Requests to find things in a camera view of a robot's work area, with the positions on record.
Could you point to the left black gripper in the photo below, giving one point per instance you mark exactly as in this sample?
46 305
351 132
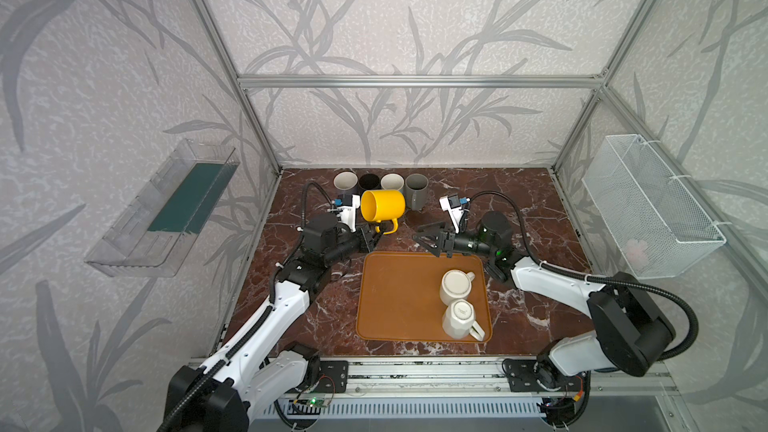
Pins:
365 239

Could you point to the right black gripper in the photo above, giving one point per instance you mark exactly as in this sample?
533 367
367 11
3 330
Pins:
447 241

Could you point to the grey mug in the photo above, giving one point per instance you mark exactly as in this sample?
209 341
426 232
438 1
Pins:
416 191

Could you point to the purple mug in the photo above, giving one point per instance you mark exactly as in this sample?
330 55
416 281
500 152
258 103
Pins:
346 184

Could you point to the yellow mug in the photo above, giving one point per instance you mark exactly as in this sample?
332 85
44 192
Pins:
383 208

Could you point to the light blue mug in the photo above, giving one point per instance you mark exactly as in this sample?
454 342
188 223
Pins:
393 181

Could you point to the black mug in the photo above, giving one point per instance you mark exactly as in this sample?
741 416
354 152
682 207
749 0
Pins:
369 182

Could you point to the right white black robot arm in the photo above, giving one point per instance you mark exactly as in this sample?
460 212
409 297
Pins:
634 324

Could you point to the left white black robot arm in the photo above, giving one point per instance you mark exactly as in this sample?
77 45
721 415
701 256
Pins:
239 381

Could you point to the cream round mug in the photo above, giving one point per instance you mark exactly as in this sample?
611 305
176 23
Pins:
455 285

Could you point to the white faceted mug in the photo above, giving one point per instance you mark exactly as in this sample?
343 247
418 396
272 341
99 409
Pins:
459 321

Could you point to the brown rectangular tray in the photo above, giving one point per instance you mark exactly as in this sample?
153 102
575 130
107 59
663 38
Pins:
399 298

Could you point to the green circuit board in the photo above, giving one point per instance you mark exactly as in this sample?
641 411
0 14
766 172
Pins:
311 405

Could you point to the pink item in basket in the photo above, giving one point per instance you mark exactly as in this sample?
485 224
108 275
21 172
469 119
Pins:
636 254

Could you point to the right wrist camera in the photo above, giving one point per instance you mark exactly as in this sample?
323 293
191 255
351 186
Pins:
458 208

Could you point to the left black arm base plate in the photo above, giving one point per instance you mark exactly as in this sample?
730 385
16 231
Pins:
326 376

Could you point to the aluminium front rail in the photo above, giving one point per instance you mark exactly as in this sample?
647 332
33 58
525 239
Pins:
427 376

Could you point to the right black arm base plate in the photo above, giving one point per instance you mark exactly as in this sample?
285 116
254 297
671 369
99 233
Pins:
530 375

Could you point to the clear plastic wall bin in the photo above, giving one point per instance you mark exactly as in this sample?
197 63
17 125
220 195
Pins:
155 233

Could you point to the white wire mesh basket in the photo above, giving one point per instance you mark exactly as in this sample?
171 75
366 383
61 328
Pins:
640 197

